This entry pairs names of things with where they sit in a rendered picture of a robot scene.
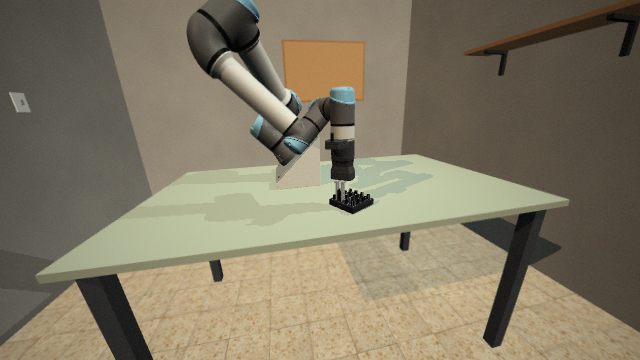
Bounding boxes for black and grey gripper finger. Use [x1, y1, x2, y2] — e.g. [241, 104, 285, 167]
[340, 180, 347, 201]
[334, 180, 341, 200]

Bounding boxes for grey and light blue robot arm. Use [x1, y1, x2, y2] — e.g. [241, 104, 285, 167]
[187, 0, 355, 166]

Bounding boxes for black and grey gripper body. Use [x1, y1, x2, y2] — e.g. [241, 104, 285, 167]
[325, 126, 355, 181]

